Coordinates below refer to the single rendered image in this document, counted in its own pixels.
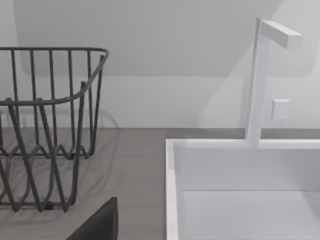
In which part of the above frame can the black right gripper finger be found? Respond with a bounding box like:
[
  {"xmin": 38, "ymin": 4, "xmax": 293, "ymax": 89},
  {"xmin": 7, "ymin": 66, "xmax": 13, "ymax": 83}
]
[{"xmin": 66, "ymin": 196, "xmax": 118, "ymax": 240}]

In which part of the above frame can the small white square knob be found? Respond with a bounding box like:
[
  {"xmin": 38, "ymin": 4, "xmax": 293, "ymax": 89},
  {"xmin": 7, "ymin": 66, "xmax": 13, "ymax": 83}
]
[{"xmin": 271, "ymin": 98, "xmax": 291, "ymax": 120}]

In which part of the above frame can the tall white tap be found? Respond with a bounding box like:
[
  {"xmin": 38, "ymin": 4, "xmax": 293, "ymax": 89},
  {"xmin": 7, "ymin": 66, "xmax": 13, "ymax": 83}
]
[{"xmin": 245, "ymin": 17, "xmax": 303, "ymax": 149}]

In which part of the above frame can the grey wire basket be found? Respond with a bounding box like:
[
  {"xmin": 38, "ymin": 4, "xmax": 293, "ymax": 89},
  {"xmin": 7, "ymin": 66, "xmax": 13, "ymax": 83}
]
[{"xmin": 0, "ymin": 46, "xmax": 110, "ymax": 213}]

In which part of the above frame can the white sink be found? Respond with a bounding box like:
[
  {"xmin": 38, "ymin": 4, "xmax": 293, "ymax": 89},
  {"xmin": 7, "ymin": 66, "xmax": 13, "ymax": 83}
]
[{"xmin": 165, "ymin": 138, "xmax": 320, "ymax": 240}]

